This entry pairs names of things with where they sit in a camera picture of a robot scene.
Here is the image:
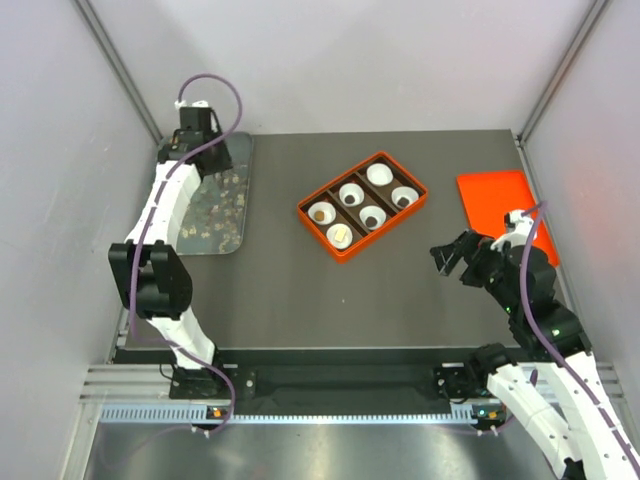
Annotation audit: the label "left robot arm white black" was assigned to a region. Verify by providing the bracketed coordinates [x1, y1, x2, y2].
[108, 101, 231, 397]

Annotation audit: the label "floral blue tray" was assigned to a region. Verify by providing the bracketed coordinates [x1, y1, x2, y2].
[177, 132, 254, 256]

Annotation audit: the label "orange box lid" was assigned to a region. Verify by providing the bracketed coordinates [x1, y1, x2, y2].
[457, 170, 536, 239]

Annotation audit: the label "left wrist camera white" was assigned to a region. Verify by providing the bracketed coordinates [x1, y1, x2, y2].
[172, 100, 221, 146]

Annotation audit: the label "cream white chocolate bar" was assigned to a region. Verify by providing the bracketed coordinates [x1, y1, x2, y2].
[334, 228, 348, 242]

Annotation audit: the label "orange chocolate box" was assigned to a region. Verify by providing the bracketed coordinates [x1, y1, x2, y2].
[297, 151, 428, 264]

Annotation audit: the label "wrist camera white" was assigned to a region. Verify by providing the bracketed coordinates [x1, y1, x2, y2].
[490, 209, 534, 252]
[172, 100, 221, 146]

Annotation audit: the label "white paper cup middle right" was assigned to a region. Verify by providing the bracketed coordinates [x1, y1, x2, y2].
[359, 205, 387, 231]

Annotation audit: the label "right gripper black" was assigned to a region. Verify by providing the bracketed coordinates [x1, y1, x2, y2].
[429, 227, 520, 313]

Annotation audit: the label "white paper cup back right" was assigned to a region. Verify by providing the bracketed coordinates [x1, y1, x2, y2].
[391, 186, 419, 210]

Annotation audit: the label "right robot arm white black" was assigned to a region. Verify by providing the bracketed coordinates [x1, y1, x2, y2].
[430, 230, 639, 479]

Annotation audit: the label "white paper cup front left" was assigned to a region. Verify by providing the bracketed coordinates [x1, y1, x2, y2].
[307, 201, 336, 226]

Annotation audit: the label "white paper cup back left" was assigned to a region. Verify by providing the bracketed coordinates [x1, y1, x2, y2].
[366, 163, 394, 187]

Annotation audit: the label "white paper cup middle left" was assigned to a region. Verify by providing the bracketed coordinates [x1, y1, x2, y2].
[338, 182, 364, 207]

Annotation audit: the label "black mounting base rail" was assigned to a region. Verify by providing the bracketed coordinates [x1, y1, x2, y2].
[80, 347, 509, 436]

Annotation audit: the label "white paper cup front right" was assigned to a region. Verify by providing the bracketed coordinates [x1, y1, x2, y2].
[326, 223, 353, 250]

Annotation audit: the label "metal tongs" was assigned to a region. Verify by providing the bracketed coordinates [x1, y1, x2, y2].
[214, 172, 228, 191]

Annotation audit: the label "white paper cup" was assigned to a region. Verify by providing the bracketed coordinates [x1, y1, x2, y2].
[338, 182, 364, 207]
[307, 201, 336, 226]
[366, 163, 394, 187]
[391, 186, 419, 210]
[359, 205, 387, 231]
[326, 223, 353, 250]

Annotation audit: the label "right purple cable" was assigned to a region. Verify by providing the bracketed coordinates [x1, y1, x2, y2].
[519, 199, 640, 466]

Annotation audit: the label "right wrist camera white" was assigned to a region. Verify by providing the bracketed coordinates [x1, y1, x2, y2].
[490, 209, 534, 252]

